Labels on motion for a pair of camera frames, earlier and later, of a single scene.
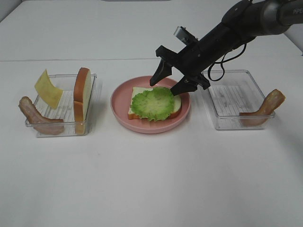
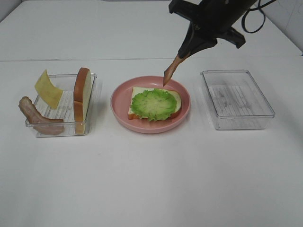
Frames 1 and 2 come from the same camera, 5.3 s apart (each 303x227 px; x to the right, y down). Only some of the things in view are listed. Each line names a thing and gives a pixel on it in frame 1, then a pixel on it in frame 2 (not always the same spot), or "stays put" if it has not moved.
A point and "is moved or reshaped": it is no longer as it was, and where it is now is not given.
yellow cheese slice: [46, 88] stays put
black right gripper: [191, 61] → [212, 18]
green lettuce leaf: [156, 104] stays put
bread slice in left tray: [82, 83] stays put
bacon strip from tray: [273, 101] is moved or reshaped
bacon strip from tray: [33, 117] stays put
